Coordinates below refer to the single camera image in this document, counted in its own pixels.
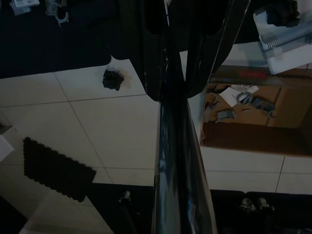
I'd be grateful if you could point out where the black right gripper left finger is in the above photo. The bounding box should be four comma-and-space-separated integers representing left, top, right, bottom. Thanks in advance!
104, 0, 169, 102

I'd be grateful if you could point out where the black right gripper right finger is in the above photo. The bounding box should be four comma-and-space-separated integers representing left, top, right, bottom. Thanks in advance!
170, 0, 248, 99

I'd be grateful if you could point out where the white long-handled dustpan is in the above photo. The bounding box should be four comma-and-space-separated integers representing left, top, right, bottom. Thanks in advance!
253, 4, 312, 75

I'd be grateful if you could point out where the black crumpled lump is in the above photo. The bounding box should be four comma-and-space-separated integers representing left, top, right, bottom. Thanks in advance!
264, 0, 302, 27
102, 69, 126, 92

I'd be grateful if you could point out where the white paper sheet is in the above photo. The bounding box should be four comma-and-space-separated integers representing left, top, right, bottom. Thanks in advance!
218, 87, 239, 107

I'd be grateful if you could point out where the grey plastic clip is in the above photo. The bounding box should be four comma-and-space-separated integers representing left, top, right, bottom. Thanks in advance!
215, 109, 236, 123
253, 97, 275, 118
46, 0, 71, 27

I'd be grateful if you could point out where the brown cardboard box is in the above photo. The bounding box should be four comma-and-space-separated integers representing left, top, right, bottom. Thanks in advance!
199, 64, 312, 157

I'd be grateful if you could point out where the grey caster wheel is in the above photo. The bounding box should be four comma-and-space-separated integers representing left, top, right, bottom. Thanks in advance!
118, 189, 134, 204
240, 197, 255, 212
257, 197, 275, 213

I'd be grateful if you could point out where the white printed carton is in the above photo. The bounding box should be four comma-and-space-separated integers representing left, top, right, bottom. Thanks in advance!
9, 0, 41, 16

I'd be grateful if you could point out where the small black foam tile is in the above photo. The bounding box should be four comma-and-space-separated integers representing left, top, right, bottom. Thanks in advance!
23, 136, 97, 203

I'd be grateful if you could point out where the white box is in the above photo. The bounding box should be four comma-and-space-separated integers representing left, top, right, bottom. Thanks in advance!
0, 135, 13, 162

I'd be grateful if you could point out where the grey ring clip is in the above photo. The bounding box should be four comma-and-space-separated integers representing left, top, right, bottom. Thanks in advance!
235, 91, 254, 105

